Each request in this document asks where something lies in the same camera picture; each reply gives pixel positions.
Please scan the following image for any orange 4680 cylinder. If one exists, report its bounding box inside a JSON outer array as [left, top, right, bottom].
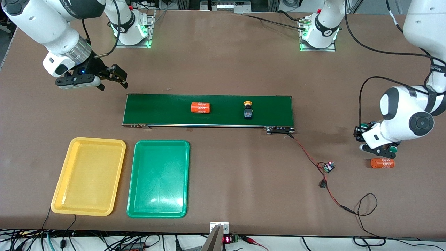
[[191, 102, 211, 114], [370, 158, 395, 169]]

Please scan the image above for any yellow mushroom push button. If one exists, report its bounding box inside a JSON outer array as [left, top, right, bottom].
[[243, 100, 255, 120]]

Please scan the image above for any green belt conveyor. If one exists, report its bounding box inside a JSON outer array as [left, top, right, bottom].
[[121, 93, 297, 135]]

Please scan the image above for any yellow plastic tray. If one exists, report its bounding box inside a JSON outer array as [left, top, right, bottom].
[[51, 137, 126, 217]]

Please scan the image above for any green plastic tray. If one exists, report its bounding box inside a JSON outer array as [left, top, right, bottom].
[[126, 140, 190, 219]]

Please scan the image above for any red clip lead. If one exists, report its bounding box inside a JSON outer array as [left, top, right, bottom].
[[240, 236, 269, 251]]

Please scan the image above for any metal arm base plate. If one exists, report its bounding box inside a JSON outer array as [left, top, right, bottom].
[[115, 10, 155, 48], [299, 17, 337, 52]]

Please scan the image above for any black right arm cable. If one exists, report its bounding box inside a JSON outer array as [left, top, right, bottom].
[[81, 0, 121, 59]]

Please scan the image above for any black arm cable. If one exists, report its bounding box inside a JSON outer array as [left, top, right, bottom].
[[347, 0, 446, 129], [81, 0, 121, 59]]

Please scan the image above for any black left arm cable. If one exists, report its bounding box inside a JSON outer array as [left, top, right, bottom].
[[347, 0, 446, 129]]

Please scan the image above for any thin black power cable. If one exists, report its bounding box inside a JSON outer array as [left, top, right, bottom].
[[354, 193, 386, 244]]

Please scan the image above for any silver machine frame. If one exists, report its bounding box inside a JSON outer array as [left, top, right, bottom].
[[200, 0, 251, 12]]

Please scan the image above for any black cable bundle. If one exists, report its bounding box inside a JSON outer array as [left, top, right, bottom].
[[240, 10, 309, 30]]

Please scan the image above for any black cable with plug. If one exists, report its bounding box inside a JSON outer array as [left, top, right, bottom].
[[61, 214, 77, 248]]

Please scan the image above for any silver metal bracket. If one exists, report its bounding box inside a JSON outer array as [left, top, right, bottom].
[[210, 221, 230, 235]]

